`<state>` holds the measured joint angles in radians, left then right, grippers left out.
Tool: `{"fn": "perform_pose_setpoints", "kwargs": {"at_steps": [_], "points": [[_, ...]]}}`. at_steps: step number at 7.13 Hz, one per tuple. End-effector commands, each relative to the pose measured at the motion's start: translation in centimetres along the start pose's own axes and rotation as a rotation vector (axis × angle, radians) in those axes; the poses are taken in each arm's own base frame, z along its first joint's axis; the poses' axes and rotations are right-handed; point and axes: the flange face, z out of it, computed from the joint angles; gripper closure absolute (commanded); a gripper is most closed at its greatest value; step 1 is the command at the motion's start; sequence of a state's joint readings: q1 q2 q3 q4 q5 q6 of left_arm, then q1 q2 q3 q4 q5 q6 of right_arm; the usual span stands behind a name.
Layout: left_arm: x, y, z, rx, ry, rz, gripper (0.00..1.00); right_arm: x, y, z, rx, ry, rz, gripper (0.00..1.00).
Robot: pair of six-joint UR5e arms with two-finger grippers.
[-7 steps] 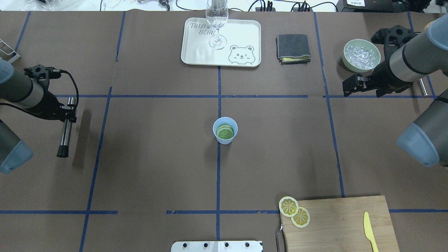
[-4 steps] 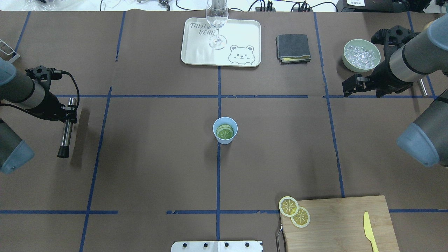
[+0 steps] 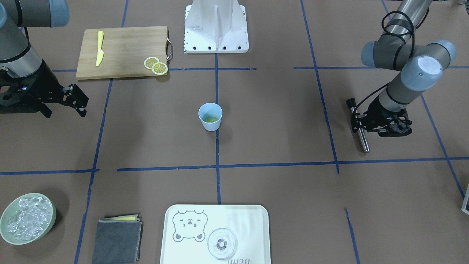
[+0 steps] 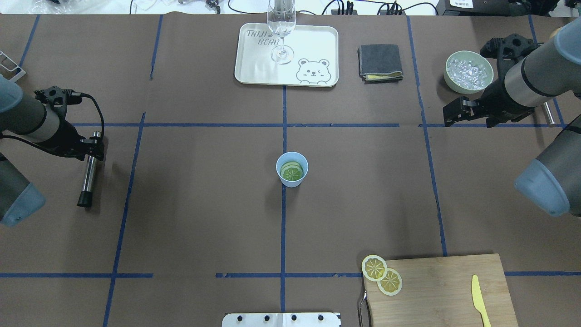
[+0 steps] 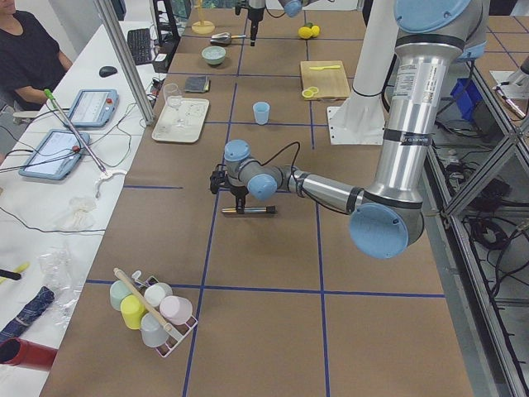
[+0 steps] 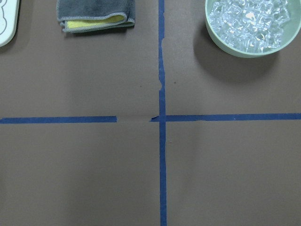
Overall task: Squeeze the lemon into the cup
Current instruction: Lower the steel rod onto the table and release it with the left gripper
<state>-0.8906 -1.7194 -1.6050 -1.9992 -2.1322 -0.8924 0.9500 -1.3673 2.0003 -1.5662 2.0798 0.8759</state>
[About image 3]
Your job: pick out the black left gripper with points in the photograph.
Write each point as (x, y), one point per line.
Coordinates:
(374, 109)

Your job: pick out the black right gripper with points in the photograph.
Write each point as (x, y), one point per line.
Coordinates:
(47, 85)

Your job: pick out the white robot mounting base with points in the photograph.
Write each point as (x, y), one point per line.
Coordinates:
(215, 26)

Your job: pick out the light blue paper cup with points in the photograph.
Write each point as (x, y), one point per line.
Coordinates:
(210, 115)

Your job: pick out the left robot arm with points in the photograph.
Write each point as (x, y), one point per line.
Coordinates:
(419, 67)

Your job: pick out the bamboo cutting board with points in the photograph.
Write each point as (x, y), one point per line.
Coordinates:
(125, 50)

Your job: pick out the lemon slice back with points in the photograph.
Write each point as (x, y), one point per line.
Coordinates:
(150, 61)

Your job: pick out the steel muddler black tip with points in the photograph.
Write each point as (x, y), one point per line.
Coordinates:
(356, 125)

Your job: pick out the green bowl of ice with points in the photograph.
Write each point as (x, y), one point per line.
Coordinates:
(27, 219)

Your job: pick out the clear wine glass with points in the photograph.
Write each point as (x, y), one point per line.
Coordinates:
(222, 243)

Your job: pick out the yellow plastic knife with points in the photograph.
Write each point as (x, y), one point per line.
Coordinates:
(100, 52)

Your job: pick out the cream bear serving tray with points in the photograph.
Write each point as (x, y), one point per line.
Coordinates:
(187, 228)

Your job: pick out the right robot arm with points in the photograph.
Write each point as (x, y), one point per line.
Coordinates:
(17, 54)

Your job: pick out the grey yellow folded cloth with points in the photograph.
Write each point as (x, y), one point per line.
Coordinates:
(117, 240)

